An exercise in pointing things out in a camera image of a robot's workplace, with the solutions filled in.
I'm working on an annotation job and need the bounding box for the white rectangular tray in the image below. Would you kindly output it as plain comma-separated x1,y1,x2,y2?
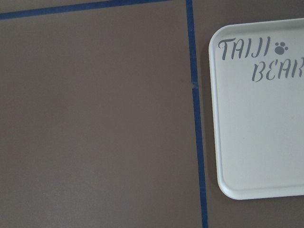
209,19,304,200

